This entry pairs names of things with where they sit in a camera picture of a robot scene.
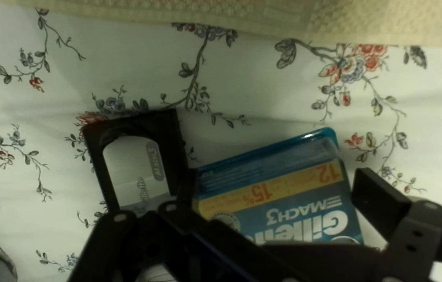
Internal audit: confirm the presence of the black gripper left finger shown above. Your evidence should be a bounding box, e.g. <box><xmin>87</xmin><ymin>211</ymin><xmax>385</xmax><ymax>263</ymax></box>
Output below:
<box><xmin>68</xmin><ymin>202</ymin><xmax>264</xmax><ymax>282</ymax></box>

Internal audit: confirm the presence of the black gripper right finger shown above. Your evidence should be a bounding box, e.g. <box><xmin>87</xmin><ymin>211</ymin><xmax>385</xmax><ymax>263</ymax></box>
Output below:
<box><xmin>351</xmin><ymin>168</ymin><xmax>442</xmax><ymax>282</ymax></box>

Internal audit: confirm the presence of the black Gillette razor blade box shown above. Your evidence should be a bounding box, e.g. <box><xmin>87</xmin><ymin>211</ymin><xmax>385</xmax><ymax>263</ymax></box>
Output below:
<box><xmin>192</xmin><ymin>127</ymin><xmax>365</xmax><ymax>247</ymax></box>

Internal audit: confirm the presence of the small black rectangular magnifier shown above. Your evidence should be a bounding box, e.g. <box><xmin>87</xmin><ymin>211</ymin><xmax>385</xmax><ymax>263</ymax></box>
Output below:
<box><xmin>79</xmin><ymin>108</ymin><xmax>192</xmax><ymax>216</ymax></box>

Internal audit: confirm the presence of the floral bed sheet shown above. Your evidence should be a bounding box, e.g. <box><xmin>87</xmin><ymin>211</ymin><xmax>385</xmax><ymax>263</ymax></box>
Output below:
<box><xmin>0</xmin><ymin>0</ymin><xmax>442</xmax><ymax>282</ymax></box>

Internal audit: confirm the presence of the cream knit blanket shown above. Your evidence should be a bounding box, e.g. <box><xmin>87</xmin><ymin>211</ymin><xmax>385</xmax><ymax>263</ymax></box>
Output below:
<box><xmin>0</xmin><ymin>0</ymin><xmax>442</xmax><ymax>50</ymax></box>

